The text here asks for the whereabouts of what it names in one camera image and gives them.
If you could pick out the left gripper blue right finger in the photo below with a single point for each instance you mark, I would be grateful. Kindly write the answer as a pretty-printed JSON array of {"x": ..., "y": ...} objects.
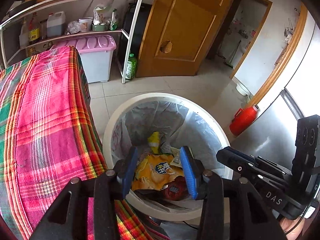
[{"x": 193, "y": 173}]

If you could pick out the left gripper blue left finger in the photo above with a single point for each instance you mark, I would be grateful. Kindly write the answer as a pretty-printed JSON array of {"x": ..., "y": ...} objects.
[{"x": 125, "y": 169}]

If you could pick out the yellow chip bag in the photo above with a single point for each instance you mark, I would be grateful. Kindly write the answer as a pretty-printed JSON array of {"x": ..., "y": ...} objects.
[{"x": 154, "y": 172}]

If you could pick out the yellow red noodle packet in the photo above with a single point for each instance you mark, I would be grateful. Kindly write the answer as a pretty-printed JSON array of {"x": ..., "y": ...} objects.
[{"x": 154, "y": 142}]

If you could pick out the receipt wrapper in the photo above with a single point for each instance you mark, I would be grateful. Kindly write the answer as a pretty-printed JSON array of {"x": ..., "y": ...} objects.
[{"x": 177, "y": 157}]

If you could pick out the red plastic bag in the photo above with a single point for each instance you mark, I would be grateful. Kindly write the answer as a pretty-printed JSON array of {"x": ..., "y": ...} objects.
[{"x": 177, "y": 190}]

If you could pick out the translucent trash bag liner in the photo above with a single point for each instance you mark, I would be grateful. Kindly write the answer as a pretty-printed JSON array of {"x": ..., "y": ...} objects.
[{"x": 178, "y": 126}]

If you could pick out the white round trash bin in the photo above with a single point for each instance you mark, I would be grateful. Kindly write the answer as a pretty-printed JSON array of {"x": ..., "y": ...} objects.
[{"x": 149, "y": 202}]

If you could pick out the person's right hand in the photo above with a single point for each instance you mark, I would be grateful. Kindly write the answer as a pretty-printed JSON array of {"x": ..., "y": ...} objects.
[{"x": 291, "y": 227}]

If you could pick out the red thermos flask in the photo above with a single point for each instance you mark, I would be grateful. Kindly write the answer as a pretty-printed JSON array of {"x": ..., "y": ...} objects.
[{"x": 243, "y": 118}]

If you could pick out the plaid pink tablecloth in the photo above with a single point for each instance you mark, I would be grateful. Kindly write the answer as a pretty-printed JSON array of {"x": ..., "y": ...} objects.
[{"x": 48, "y": 135}]

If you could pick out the silver refrigerator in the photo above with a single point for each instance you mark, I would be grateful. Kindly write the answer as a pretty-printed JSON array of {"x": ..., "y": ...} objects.
[{"x": 294, "y": 95}]

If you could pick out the green detergent bottle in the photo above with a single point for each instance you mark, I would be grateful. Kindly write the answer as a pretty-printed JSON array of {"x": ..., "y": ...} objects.
[{"x": 131, "y": 67}]

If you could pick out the pink lid storage box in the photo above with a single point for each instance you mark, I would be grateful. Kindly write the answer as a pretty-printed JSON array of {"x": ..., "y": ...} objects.
[{"x": 96, "y": 54}]

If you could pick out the wooden door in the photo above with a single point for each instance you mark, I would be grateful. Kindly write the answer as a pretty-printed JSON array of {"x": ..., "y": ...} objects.
[{"x": 178, "y": 36}]

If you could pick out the white oil jug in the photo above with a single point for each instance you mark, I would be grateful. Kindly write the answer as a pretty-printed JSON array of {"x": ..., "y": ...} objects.
[{"x": 56, "y": 24}]

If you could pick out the white metal shelf rack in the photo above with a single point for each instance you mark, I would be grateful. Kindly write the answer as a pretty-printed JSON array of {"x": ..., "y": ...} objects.
[{"x": 77, "y": 26}]

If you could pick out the yellow label sauce bottle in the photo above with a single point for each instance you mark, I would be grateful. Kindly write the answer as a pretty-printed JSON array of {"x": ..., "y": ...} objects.
[{"x": 34, "y": 30}]

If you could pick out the black frying pan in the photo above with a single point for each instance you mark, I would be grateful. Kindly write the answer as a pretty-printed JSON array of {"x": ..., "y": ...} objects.
[{"x": 21, "y": 7}]

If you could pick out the black tracking camera box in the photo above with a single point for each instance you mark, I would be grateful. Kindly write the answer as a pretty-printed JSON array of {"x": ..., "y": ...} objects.
[{"x": 306, "y": 152}]

